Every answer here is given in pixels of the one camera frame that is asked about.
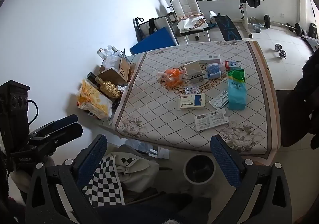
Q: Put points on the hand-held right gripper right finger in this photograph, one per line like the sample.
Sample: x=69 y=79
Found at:
x=225 y=161

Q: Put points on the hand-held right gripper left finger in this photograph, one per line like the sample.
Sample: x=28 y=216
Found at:
x=92 y=156

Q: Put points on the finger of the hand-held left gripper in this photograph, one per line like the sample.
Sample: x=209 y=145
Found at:
x=62 y=121
x=71 y=132

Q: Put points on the white trash bin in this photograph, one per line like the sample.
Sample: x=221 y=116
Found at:
x=199 y=170

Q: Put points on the blue plastic wrapper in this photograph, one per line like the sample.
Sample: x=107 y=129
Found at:
x=213 y=70

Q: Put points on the orange plastic bag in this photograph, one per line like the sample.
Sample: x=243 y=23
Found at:
x=173 y=75

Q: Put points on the checkered cloth bag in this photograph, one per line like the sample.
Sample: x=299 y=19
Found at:
x=104 y=186

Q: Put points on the yellow snack bag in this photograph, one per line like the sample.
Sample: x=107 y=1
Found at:
x=93 y=100

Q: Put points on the flattened white box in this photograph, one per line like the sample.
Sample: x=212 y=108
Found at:
x=211 y=120

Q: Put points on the beige tote bag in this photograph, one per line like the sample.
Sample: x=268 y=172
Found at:
x=137 y=171

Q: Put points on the dark glass bottle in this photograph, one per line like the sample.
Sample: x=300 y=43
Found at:
x=91 y=77

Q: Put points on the gold grenade-shaped bottle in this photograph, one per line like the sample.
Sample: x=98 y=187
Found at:
x=109 y=88

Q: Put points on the silver blister pack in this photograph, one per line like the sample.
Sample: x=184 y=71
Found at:
x=219 y=99

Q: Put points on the white and blue medicine box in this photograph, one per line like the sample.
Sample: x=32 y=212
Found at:
x=192 y=101

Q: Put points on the green tissue packet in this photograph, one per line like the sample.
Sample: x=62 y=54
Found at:
x=236 y=91

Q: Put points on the brown cardboard box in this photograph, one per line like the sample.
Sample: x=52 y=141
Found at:
x=119 y=72

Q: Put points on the diamond patterned tablecloth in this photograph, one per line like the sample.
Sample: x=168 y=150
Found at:
x=162 y=116

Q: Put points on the clear plastic bag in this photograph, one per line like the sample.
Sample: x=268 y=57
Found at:
x=112 y=62

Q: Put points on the coloured pill blister pack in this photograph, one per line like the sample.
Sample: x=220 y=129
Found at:
x=191 y=89

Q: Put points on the dark cloth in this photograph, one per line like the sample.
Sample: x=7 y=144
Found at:
x=154 y=209

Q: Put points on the clear glass bottles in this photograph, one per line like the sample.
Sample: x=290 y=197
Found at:
x=107 y=51

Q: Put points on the red and white box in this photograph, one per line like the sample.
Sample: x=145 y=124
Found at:
x=233 y=65

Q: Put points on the grey cardboard box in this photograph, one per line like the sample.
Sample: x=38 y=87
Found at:
x=193 y=69

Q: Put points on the long white box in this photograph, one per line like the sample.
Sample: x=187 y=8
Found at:
x=206 y=59

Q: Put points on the dark jacket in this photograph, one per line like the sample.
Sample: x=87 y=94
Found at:
x=307 y=94

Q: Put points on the blue foam mat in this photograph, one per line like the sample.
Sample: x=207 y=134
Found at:
x=154 y=40

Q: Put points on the chrome dumbbell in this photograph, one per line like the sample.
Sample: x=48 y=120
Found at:
x=280 y=51

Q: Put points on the black bench pad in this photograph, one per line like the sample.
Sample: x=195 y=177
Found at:
x=228 y=28

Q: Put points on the beige cloth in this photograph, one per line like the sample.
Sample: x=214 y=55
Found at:
x=190 y=23

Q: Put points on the long barbell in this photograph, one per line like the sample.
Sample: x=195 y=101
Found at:
x=267 y=21

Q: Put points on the white barbell rack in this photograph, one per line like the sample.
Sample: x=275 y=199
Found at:
x=243 y=12

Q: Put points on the white padded chair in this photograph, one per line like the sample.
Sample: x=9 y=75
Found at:
x=184 y=5

